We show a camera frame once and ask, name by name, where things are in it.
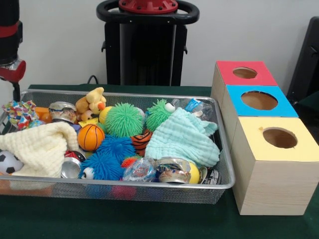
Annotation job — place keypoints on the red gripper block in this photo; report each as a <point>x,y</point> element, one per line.
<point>12,73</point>

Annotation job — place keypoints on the green spiky rubber ball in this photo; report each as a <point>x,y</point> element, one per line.
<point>124,120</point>

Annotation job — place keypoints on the cream muslin cloth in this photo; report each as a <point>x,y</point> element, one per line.
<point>42,149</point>

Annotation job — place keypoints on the colourful patterned knotted toy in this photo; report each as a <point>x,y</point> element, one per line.
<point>20,112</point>

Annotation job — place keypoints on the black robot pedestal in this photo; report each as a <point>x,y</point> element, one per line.
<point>144,50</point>

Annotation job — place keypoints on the yellow plush animal toy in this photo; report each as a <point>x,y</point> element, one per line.
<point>93,101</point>

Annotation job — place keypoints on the small orange basketball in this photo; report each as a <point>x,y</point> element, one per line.
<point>90,137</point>

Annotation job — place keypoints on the dark green table cloth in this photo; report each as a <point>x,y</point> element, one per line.
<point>149,219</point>

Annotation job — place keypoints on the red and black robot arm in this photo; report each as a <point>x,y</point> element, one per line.
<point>9,30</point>

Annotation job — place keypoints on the clear mesh bin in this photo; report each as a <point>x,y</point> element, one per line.
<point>174,193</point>

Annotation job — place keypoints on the small black white soccer ball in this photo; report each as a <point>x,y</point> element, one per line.
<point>9,162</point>

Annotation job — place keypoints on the orange tiger striped ball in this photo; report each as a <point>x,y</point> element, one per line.
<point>142,142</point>

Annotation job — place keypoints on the mint green muslin cloth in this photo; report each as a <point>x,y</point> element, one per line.
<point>184,139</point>

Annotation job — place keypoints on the green furry monster toy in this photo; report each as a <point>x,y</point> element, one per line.
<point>157,115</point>

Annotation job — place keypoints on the black upright panel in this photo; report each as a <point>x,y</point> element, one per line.
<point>306,64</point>

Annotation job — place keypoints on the wooden box with three holes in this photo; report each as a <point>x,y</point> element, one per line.
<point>274,184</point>

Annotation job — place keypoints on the blue furry monster toy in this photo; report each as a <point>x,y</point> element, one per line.
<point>107,167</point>

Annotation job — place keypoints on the blue spiky rubber ball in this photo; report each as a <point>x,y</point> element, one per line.
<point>117,145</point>

